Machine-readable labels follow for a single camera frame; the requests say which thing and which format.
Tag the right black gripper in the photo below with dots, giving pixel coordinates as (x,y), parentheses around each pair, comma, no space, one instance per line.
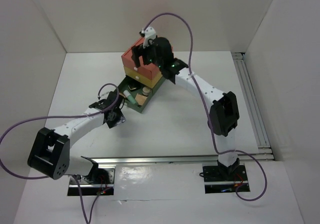
(136,53)

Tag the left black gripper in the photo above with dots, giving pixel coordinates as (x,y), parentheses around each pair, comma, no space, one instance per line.
(117,109)

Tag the black round cushion compact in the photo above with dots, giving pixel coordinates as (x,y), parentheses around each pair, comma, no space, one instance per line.
(115,118)

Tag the red top drawer unit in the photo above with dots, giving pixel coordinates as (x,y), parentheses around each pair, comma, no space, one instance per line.
(149,71)

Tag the mint green bottle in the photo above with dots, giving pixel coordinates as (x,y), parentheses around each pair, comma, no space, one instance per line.
(130,97)

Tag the yellow drawer unit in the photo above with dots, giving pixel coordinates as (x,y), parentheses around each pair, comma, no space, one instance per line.
(151,83)

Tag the green bottom drawer unit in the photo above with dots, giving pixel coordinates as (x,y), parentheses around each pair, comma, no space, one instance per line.
(123,86)

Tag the black square gold compact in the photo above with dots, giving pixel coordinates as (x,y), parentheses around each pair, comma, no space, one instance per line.
(134,85)

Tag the beige square palette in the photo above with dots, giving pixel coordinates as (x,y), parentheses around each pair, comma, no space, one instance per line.
(141,99)

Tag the beige foundation bottle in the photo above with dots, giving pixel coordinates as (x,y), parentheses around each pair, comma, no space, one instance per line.
(146,91)

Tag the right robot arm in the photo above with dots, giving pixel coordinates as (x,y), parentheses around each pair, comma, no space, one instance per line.
(221,108)

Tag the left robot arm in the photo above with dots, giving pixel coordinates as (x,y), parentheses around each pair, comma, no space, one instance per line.
(50,153)

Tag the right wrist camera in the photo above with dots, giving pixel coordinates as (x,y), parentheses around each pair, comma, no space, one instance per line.
(149,34)

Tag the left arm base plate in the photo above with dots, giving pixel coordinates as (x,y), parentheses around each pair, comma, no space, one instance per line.
(103,183)

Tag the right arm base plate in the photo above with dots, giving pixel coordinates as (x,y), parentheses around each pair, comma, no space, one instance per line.
(214,182)

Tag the aluminium table rail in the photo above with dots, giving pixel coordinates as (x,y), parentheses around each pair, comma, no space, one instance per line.
(265,151)

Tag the front aluminium rail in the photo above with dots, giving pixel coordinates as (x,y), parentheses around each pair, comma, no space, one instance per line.
(156,160)

